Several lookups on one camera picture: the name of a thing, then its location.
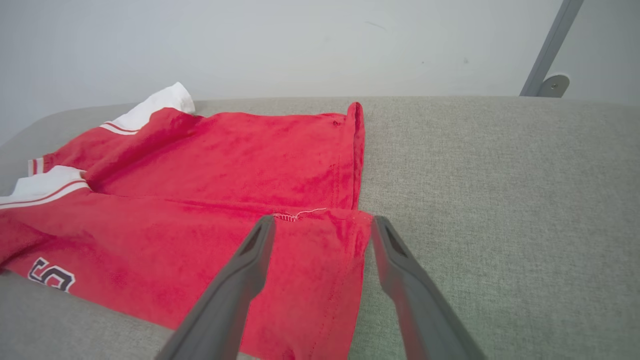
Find grey fabric sofa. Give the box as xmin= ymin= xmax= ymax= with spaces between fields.
xmin=0 ymin=96 xmax=640 ymax=360

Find grey metal bar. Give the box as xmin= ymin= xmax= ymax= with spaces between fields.
xmin=519 ymin=0 xmax=585 ymax=97

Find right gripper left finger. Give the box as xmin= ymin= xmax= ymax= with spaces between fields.
xmin=155 ymin=215 xmax=277 ymax=360

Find round grey metal bracket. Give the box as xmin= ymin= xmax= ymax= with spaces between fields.
xmin=537 ymin=73 xmax=571 ymax=99

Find red and white garment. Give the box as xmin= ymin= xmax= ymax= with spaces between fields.
xmin=0 ymin=82 xmax=375 ymax=360

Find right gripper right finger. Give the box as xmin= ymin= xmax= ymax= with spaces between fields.
xmin=370 ymin=215 xmax=487 ymax=360

